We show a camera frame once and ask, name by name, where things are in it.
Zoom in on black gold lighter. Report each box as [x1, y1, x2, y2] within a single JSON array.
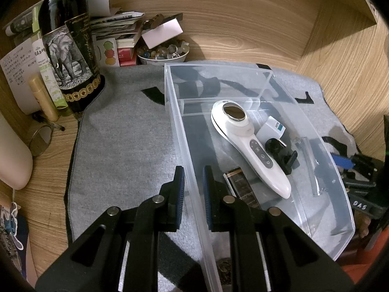
[[223, 167, 260, 209]]

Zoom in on black camera mount clip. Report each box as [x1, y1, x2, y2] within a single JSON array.
[[265, 138, 298, 175]]

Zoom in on small white box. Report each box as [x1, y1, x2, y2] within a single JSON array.
[[256, 116, 285, 145]]

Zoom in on white handheld massager device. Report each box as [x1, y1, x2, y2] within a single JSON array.
[[211, 100, 292, 199]]

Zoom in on clear plastic storage bin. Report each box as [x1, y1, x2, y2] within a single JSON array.
[[165, 61, 357, 291]]

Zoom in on grey patterned mat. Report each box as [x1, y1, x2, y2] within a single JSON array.
[[64, 61, 363, 292]]

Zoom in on round glasses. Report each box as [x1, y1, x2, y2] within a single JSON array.
[[28, 113, 65, 157]]

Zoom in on bowl of stones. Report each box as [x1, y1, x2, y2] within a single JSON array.
[[136, 38, 190, 65]]

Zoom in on red small box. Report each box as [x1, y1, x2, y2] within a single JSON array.
[[117, 47, 136, 67]]

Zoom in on fruit picture card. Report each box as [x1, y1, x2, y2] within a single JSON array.
[[94, 38, 120, 68]]

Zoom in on white paper card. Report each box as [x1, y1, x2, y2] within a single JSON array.
[[142, 18, 183, 49]]

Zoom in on cream rounded object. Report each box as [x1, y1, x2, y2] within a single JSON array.
[[0, 115, 33, 190]]

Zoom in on sticker sheet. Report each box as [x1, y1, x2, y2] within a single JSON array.
[[1, 202, 27, 279]]

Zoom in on beige lip balm tube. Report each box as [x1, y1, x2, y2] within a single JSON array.
[[28, 73, 59, 122]]

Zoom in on stack of papers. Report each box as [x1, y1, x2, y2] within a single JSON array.
[[86, 0, 145, 46]]

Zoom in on green white tube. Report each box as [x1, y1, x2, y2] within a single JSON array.
[[31, 6, 68, 110]]

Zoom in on handwritten white note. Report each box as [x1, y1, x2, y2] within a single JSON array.
[[1, 38, 41, 115]]

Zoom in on dark elephant label bottle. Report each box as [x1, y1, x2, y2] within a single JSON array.
[[38, 0, 105, 117]]

